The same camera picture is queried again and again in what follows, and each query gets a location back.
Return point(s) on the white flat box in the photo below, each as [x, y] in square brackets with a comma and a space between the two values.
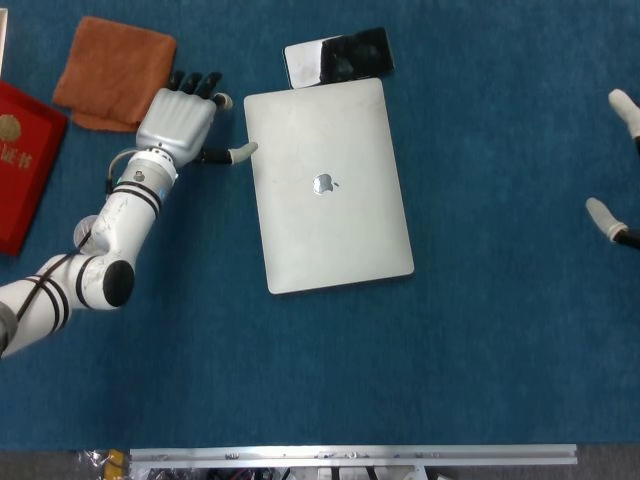
[3, 40]

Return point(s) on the red certificate book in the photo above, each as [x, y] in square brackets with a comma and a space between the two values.
[25, 175]

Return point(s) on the clear plastic bag yellow parts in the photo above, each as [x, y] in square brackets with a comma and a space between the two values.
[100, 465]

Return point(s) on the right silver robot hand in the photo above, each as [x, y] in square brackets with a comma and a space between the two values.
[622, 107]

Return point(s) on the orange folded cloth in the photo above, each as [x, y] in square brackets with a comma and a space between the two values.
[115, 70]

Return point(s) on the teal felt table cover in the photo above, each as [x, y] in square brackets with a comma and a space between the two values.
[300, 360]

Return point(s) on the silver laptop with apple logo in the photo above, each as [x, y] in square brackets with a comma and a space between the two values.
[325, 240]

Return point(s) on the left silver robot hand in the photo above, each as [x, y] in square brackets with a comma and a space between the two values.
[175, 120]

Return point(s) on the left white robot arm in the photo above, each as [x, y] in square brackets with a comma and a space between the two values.
[120, 220]

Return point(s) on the aluminium profile rail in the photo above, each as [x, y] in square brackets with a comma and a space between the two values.
[350, 454]

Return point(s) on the black smartphone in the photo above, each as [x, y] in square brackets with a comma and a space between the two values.
[350, 57]

